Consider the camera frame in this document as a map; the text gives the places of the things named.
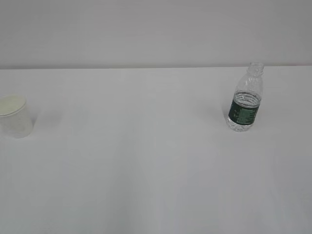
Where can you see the clear water bottle green label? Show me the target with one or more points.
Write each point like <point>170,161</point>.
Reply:
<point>247,98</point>

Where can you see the white paper cup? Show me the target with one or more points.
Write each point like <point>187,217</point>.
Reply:
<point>15,120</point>

